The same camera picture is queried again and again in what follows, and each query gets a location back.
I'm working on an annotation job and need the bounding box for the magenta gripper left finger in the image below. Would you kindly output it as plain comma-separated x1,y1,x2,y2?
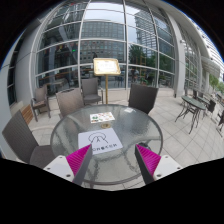
44,145,92,186

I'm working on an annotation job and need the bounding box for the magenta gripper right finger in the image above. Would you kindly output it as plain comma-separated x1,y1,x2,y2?
135,145,182,184

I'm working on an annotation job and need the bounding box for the white logo mouse pad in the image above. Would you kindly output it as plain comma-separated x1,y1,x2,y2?
78,128,123,155

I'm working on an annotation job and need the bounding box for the round glass table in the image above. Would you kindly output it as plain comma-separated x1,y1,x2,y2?
50,104,163,185

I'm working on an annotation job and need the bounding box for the colourful menu card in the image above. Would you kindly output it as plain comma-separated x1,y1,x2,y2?
90,112,114,123

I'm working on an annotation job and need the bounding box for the small white card on table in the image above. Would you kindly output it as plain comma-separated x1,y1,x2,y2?
124,107,134,113

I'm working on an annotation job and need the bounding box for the grey wicker chair near left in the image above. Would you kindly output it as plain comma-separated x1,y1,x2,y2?
2,111,55,169

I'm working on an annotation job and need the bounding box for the grey wicker chair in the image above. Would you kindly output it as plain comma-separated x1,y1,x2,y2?
128,83,158,114
82,78,103,104
30,85,51,120
56,88,84,118
2,111,55,169

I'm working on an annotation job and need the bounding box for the grey wicker chair back left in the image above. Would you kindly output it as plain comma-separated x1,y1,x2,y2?
56,88,84,118

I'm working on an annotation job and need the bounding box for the grey wicker chair back right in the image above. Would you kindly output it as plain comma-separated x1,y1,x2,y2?
128,83,158,114

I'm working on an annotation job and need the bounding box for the green round table right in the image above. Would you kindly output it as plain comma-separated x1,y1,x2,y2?
176,96,206,132

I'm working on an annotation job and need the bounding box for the grey wicker chair far left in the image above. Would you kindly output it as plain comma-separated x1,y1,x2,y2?
30,85,51,120

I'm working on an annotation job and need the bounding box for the grey wicker chair far centre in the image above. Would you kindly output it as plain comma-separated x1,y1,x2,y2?
82,78,103,104

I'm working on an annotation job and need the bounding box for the dark chair at right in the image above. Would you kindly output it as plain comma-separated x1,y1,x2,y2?
205,99,216,113

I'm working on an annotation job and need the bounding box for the gold menu stand sign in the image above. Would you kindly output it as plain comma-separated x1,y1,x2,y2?
92,57,122,130

